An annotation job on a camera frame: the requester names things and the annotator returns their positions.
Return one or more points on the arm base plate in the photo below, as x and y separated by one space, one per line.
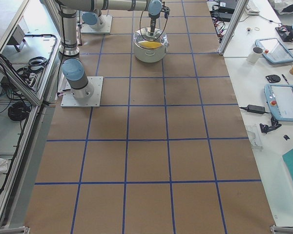
105 30
89 96

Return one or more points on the far teach pendant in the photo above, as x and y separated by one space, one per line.
274 51

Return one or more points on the black power brick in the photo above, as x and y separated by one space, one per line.
255 109

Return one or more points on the near teach pendant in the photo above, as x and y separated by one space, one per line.
280 101

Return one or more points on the black round disc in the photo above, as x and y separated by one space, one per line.
273 78

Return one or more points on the brown paper table mat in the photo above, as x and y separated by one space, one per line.
165 153

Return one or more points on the yellow corn cob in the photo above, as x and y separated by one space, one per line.
150 44

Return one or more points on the white mug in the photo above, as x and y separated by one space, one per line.
255 54

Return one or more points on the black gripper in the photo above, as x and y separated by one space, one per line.
152 24

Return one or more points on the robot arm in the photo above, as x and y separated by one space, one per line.
93 20
66 13

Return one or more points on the black clamp part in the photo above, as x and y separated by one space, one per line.
274 125

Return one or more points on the grey metal box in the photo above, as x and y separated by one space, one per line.
17 39

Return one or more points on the aluminium frame post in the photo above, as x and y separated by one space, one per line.
241 5

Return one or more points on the clear plastic bracket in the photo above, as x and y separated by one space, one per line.
254 137

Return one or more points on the pale green electric pot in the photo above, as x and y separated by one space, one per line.
149 56

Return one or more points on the teach pendant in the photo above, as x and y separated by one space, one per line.
280 101
274 51

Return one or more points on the glass pot lid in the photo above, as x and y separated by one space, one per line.
143 34

